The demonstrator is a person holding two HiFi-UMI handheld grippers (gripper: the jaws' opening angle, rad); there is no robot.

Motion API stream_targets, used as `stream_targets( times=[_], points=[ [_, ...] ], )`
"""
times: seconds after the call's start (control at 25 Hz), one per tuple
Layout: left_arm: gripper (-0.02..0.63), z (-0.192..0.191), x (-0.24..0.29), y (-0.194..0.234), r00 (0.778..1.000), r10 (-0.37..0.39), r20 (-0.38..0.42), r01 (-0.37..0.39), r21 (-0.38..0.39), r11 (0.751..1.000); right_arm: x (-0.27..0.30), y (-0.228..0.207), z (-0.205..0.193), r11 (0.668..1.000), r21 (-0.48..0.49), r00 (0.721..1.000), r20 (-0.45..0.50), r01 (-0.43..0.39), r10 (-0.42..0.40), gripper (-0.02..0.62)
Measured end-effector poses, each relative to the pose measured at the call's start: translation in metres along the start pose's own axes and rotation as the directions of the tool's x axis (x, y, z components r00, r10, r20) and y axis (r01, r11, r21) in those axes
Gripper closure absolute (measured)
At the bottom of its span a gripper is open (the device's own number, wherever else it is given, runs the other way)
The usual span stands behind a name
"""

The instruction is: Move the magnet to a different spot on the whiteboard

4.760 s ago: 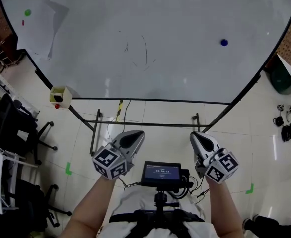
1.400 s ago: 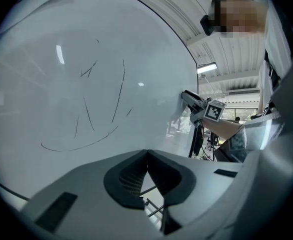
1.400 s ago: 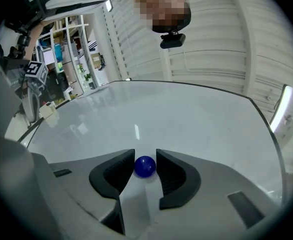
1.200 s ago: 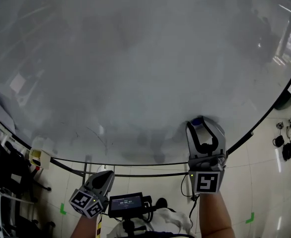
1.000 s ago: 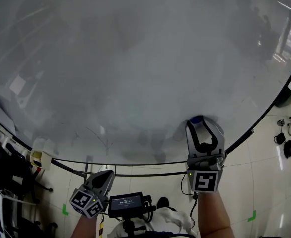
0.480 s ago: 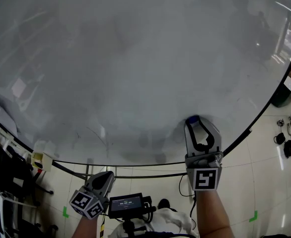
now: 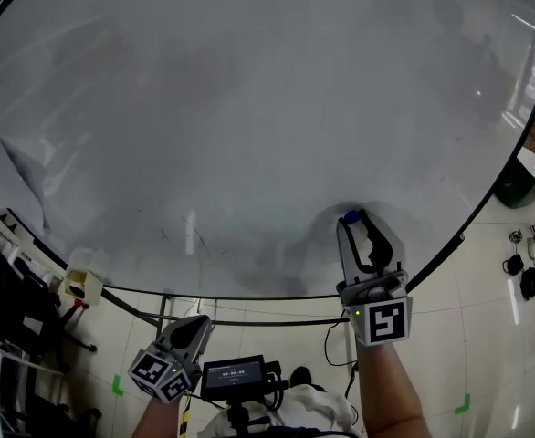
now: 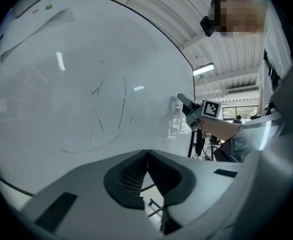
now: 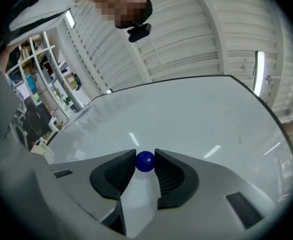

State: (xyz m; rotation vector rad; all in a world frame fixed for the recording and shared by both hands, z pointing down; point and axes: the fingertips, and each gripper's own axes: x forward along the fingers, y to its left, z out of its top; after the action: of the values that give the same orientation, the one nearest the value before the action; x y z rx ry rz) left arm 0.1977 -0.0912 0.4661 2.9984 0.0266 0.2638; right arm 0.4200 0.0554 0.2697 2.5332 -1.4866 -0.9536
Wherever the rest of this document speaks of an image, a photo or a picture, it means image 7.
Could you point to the person's left forearm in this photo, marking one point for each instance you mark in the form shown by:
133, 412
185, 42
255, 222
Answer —
158, 420

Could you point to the black chest-mounted screen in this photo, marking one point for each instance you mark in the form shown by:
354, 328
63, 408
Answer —
233, 378

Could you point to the cream plastic holder box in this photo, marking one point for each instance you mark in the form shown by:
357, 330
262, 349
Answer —
91, 285

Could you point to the dark green bin white lid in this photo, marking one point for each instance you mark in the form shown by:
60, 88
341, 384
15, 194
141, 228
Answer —
518, 185

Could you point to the blue round magnet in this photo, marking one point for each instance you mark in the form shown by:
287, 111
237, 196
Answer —
351, 217

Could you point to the person's right forearm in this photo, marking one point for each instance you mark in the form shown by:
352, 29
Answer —
391, 390

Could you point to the person's black shoe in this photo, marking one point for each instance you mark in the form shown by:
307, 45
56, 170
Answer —
301, 376

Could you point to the white whiteboard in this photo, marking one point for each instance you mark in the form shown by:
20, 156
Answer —
249, 130

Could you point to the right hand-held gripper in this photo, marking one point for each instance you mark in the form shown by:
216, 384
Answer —
381, 317

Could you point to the white paper sheet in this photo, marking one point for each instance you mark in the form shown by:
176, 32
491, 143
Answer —
16, 190

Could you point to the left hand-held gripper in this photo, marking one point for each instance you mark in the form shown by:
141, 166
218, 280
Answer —
162, 377

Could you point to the person's white shirt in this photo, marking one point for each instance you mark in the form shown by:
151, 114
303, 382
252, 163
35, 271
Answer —
304, 411

